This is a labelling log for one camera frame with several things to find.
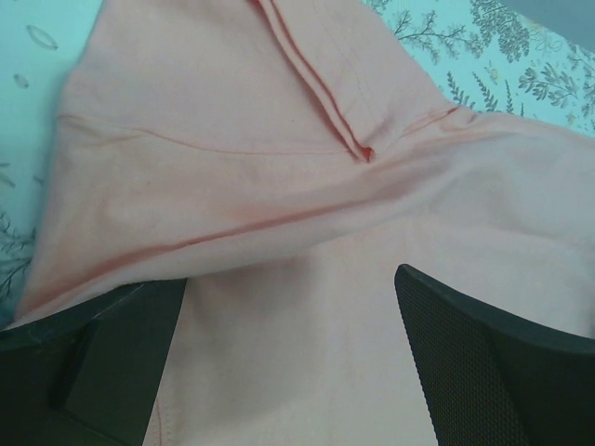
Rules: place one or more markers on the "salmon pink t-shirt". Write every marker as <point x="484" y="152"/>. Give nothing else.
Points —
<point x="284" y="158"/>

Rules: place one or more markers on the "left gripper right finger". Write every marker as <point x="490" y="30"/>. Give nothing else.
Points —
<point x="490" y="377"/>

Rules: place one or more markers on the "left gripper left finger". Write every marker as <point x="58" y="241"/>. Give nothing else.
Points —
<point x="89" y="375"/>

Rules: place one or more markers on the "floral patterned table mat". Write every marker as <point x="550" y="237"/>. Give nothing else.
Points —
<point x="482" y="54"/>

